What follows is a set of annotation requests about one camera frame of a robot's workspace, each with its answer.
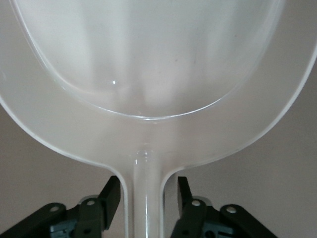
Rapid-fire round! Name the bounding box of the beige plastic dustpan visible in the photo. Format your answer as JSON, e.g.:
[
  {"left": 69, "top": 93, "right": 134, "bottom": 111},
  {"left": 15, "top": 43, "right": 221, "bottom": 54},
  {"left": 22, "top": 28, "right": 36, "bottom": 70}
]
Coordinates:
[{"left": 0, "top": 0, "right": 317, "bottom": 238}]

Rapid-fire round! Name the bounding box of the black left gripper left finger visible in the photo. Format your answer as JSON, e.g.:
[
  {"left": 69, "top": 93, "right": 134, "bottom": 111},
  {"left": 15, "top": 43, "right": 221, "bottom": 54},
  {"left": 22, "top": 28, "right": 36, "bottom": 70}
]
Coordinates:
[{"left": 0, "top": 175, "right": 122, "bottom": 238}]

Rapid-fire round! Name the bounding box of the brown table cover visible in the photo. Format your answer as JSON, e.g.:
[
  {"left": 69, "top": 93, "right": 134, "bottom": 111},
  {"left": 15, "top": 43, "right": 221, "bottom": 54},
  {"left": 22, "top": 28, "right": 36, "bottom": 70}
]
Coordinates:
[{"left": 0, "top": 47, "right": 317, "bottom": 238}]

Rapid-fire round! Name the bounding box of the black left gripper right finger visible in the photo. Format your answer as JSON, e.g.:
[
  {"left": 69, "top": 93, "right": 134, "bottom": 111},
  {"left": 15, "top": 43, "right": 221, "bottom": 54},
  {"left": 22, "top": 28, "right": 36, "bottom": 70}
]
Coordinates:
[{"left": 170, "top": 176, "right": 277, "bottom": 238}]

